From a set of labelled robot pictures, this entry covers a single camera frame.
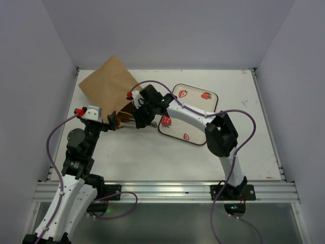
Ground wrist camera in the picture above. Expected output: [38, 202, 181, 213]
[74, 105, 102, 121]
[126, 90, 144, 108]

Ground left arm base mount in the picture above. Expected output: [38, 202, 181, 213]
[86, 184, 121, 216]

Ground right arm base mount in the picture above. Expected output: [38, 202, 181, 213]
[217, 185, 256, 217]

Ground strawberry print tray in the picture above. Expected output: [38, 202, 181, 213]
[158, 84, 218, 145]

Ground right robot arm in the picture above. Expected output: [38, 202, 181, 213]
[127, 84, 247, 200]

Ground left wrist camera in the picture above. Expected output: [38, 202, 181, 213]
[74, 105, 102, 121]

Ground purple cable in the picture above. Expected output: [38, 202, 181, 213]
[128, 80, 264, 244]
[32, 111, 139, 244]

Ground metal tongs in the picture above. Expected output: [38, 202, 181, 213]
[150, 121, 157, 128]

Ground aluminium frame rail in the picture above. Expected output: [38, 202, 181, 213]
[32, 180, 298, 203]

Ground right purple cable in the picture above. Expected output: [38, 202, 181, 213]
[128, 80, 264, 244]

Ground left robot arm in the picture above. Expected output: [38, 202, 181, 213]
[22, 106, 117, 243]

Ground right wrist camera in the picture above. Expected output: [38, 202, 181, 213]
[126, 90, 144, 108]

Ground brown paper bag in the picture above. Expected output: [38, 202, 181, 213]
[79, 55, 138, 129]

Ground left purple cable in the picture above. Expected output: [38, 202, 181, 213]
[32, 111, 139, 244]

